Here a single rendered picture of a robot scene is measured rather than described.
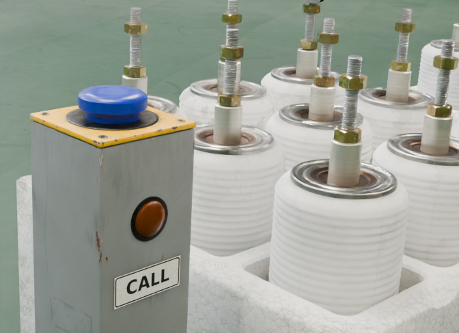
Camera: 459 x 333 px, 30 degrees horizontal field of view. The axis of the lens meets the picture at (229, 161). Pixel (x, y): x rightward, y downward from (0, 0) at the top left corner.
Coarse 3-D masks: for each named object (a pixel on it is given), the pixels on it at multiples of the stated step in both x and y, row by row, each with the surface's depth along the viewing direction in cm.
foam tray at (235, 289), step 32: (32, 224) 78; (32, 256) 79; (192, 256) 64; (256, 256) 65; (32, 288) 80; (192, 288) 63; (224, 288) 60; (256, 288) 60; (416, 288) 61; (448, 288) 61; (32, 320) 81; (192, 320) 64; (224, 320) 61; (256, 320) 59; (288, 320) 56; (320, 320) 56; (352, 320) 56; (384, 320) 56; (416, 320) 58; (448, 320) 61
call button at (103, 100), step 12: (84, 96) 49; (96, 96) 48; (108, 96) 48; (120, 96) 49; (132, 96) 49; (144, 96) 49; (84, 108) 48; (96, 108) 48; (108, 108) 48; (120, 108) 48; (132, 108) 48; (144, 108) 49; (96, 120) 49; (108, 120) 48; (120, 120) 49; (132, 120) 49
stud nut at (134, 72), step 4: (124, 68) 75; (128, 68) 75; (132, 68) 75; (136, 68) 75; (140, 68) 75; (144, 68) 75; (124, 72) 75; (128, 72) 75; (132, 72) 75; (136, 72) 75; (140, 72) 75; (144, 72) 75; (128, 76) 75; (132, 76) 75; (136, 76) 75; (140, 76) 75
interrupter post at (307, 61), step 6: (300, 48) 92; (300, 54) 91; (306, 54) 91; (312, 54) 91; (300, 60) 91; (306, 60) 91; (312, 60) 91; (300, 66) 91; (306, 66) 91; (312, 66) 91; (300, 72) 92; (306, 72) 91; (312, 72) 91; (306, 78) 92; (312, 78) 92
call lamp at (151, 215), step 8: (144, 208) 49; (152, 208) 49; (160, 208) 49; (144, 216) 49; (152, 216) 49; (160, 216) 49; (136, 224) 49; (144, 224) 49; (152, 224) 49; (160, 224) 50; (144, 232) 49; (152, 232) 49
